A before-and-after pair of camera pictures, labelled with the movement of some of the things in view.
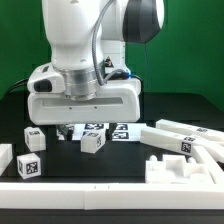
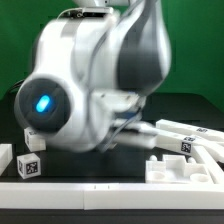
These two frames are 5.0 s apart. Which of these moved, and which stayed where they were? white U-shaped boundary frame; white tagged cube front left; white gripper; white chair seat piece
Moved: white gripper
Stayed: white U-shaped boundary frame; white tagged cube front left; white chair seat piece
